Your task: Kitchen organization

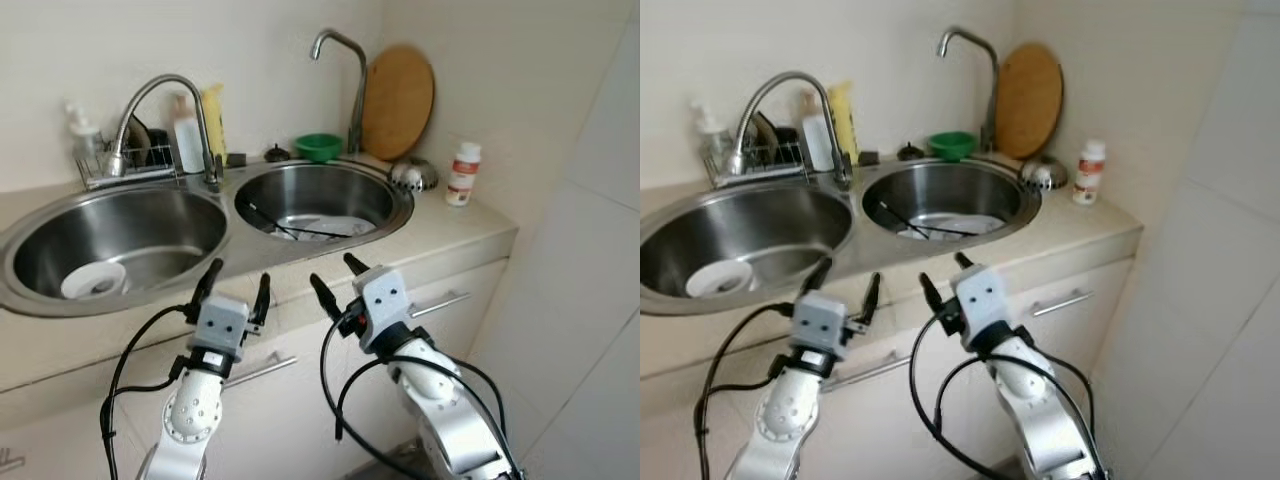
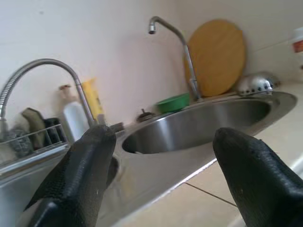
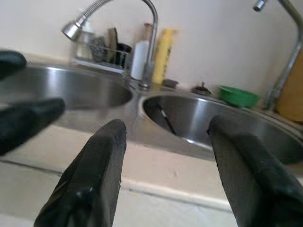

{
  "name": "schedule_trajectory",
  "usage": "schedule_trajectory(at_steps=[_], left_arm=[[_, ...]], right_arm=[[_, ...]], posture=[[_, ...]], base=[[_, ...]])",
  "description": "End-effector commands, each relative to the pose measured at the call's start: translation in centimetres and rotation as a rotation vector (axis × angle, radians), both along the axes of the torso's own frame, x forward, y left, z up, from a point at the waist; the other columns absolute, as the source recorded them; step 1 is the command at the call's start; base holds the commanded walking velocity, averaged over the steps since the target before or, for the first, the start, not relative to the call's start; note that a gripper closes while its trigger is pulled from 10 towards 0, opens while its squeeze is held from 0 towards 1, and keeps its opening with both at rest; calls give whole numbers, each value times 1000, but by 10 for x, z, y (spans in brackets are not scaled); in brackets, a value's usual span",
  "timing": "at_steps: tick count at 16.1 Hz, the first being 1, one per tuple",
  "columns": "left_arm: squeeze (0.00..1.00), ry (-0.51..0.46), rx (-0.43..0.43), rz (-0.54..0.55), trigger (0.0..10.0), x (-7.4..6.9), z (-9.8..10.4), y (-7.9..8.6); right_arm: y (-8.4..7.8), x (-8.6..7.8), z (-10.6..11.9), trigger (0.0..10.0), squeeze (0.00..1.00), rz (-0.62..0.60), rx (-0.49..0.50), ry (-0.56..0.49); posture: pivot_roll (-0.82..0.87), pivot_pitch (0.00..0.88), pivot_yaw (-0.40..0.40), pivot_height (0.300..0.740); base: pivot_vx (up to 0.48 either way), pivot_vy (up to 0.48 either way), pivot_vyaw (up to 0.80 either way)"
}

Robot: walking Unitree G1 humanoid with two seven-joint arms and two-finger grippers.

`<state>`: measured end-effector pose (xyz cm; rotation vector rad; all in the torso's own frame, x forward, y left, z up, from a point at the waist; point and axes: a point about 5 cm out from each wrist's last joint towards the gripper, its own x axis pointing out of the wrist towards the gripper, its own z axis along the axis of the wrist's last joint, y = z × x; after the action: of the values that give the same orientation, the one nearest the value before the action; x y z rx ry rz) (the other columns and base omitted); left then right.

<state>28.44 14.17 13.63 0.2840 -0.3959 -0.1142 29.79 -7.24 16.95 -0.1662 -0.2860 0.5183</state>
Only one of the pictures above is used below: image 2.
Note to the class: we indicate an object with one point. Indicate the black sink plug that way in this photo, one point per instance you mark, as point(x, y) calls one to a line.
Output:
point(145, 117)

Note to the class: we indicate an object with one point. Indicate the green plastic bowl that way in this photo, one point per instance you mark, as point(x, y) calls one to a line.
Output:
point(172, 104)

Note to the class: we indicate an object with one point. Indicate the plain white plastic bottle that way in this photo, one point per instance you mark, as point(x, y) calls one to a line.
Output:
point(74, 120)

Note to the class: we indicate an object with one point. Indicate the steel colander bowl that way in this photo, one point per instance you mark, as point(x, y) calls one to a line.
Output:
point(255, 82)

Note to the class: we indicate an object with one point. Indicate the black sponge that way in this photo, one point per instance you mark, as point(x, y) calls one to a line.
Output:
point(52, 125)

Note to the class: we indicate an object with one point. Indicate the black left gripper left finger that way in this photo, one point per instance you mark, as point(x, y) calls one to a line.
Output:
point(78, 179)

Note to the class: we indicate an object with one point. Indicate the white bottle with orange label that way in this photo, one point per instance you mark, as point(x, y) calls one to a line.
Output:
point(297, 45)

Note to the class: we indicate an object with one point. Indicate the grey steel wool scrubber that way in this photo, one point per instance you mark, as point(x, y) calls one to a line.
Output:
point(21, 144)

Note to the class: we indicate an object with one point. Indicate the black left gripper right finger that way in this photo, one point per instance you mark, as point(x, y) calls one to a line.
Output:
point(260, 179)

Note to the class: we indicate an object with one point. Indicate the tall steel gooseneck faucet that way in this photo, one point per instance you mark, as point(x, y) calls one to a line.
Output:
point(192, 78)

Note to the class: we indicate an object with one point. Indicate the round wooden cutting board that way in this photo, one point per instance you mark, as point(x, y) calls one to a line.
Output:
point(217, 56)

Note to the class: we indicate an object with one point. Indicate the olive scouring sponge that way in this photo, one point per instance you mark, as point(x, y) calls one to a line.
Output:
point(34, 118)

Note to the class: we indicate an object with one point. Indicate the yellow detergent bottle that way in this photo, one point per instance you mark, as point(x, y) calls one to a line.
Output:
point(93, 97)

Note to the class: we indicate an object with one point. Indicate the stainless steel double sink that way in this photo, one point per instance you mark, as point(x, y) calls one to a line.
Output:
point(201, 125)

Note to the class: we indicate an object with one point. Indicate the small dark block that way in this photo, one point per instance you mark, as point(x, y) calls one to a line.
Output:
point(118, 126)

